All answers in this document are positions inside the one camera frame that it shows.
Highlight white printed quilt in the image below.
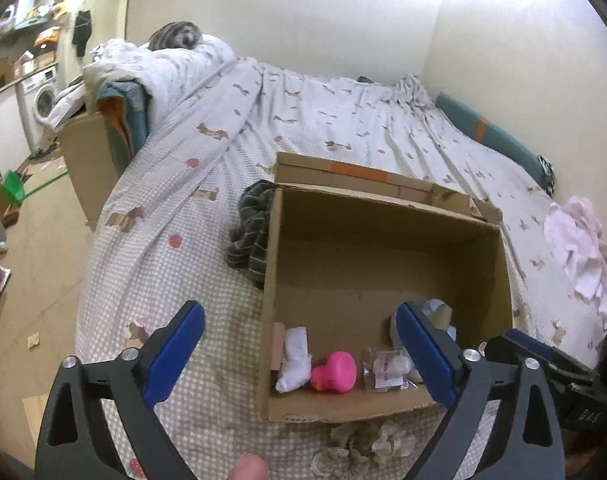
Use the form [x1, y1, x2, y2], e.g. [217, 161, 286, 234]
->
[46, 35, 239, 133]

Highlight cluttered kitchen shelf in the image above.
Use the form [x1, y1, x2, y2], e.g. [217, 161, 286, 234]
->
[0, 0, 66, 61]

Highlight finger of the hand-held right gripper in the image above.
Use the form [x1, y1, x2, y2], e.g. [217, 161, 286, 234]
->
[485, 336, 594, 401]
[506, 329, 559, 361]

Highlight teal pillow with orange stripe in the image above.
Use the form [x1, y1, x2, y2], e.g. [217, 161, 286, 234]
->
[436, 91, 547, 181]

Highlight white kitchen cabinet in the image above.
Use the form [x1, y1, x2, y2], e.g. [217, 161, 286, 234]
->
[0, 92, 31, 181]

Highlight pink rubber toy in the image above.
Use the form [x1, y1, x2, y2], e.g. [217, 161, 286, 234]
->
[310, 351, 357, 393]

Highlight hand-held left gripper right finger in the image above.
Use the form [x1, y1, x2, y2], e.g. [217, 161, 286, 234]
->
[396, 301, 567, 480]

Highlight black white checked cloth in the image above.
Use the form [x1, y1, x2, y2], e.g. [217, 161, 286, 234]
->
[536, 155, 557, 196]

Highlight tall brown cardboard box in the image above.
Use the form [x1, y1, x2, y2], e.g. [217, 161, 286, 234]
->
[58, 112, 134, 233]

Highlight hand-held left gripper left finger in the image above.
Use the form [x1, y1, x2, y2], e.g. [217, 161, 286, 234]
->
[34, 300, 205, 480]

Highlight green dustpan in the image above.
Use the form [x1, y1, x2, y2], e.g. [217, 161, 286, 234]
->
[2, 169, 69, 206]

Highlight white washing machine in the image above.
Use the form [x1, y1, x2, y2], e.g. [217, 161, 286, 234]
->
[16, 62, 61, 153]

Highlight white fluffy sock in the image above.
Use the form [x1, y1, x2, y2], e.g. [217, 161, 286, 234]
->
[276, 326, 313, 393]

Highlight black hanging garment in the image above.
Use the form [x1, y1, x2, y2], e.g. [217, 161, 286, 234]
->
[72, 10, 93, 57]

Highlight flat cardboard sheet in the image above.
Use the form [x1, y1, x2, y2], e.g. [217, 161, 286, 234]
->
[22, 394, 49, 456]

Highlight beige floral scrunchie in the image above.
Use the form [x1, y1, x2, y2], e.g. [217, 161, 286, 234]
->
[330, 422, 379, 453]
[311, 447, 364, 478]

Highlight dark striped cloth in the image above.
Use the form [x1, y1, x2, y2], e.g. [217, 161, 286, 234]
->
[226, 180, 279, 288]

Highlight teal orange folded blanket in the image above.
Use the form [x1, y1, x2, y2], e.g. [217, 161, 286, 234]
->
[97, 80, 151, 161]

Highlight pink crumpled clothes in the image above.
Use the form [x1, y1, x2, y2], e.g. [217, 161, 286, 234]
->
[543, 196, 607, 306]

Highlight grey white scrunchie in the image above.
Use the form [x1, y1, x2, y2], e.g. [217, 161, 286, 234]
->
[371, 422, 417, 466]

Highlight person's left hand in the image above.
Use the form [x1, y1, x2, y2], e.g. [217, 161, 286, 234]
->
[224, 454, 269, 480]

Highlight clear plastic packet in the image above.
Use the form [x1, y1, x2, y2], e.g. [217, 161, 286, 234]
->
[362, 347, 424, 391]

